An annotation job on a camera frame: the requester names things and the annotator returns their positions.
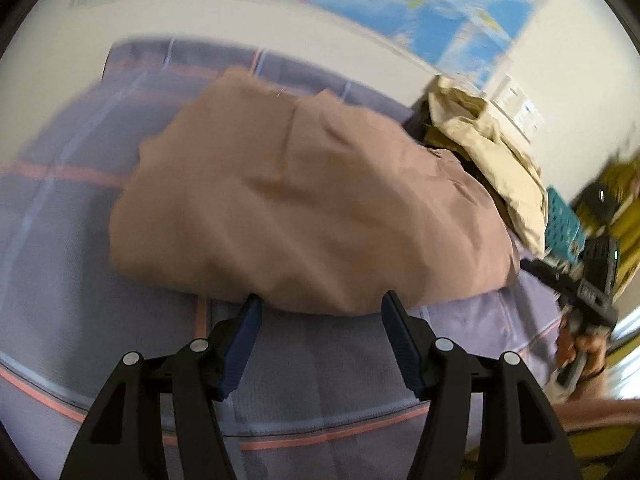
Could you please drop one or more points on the person's right hand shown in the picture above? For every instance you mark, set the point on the person's right hand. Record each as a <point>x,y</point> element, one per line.
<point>582,352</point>

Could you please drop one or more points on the person's mustard yellow shirt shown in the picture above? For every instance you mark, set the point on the person's mustard yellow shirt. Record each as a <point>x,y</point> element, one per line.
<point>627,230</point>

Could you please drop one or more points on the person's right forearm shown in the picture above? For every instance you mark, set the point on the person's right forearm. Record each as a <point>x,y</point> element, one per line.
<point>600,415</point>

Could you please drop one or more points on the teal plastic basket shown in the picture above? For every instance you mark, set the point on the teal plastic basket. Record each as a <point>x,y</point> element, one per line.
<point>562,225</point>

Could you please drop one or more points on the white wall outlet panel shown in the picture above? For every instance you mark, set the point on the white wall outlet panel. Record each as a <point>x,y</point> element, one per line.
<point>520,107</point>

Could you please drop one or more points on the tan cloth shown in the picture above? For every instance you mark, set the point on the tan cloth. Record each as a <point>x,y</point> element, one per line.
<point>310,200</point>

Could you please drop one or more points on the lavender plaid blanket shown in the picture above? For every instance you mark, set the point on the lavender plaid blanket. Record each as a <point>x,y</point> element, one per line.
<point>100,240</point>

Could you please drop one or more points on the world wall map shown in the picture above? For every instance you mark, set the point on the world wall map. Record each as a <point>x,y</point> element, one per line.
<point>425,5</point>

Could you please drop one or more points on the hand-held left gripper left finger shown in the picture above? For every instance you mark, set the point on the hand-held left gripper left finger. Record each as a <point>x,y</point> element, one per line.
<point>242,345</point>

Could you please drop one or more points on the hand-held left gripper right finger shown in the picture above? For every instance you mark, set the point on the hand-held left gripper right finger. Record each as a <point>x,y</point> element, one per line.
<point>402,345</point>

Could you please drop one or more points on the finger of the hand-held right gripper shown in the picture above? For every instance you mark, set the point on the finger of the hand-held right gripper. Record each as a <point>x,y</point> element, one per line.
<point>550,275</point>

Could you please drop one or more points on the cream garment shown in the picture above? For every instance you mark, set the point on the cream garment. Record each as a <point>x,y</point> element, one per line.
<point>505,160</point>

